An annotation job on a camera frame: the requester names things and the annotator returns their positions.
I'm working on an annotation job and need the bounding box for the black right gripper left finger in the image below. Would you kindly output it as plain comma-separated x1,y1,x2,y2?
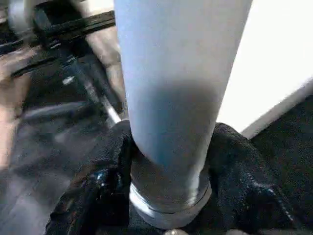
46,121,134,235

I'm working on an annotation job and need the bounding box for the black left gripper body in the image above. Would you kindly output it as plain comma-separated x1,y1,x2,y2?
34,4,115,57

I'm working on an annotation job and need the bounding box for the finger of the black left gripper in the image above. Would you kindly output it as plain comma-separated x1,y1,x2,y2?
63,53,122,123

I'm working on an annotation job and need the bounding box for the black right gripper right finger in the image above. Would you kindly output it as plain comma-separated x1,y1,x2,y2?
207,123,296,235

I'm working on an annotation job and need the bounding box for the white plastic table leg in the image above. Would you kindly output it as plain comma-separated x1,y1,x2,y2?
113,0,252,211

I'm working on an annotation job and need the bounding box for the black work mat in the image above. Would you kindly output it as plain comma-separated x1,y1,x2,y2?
0,0,313,235

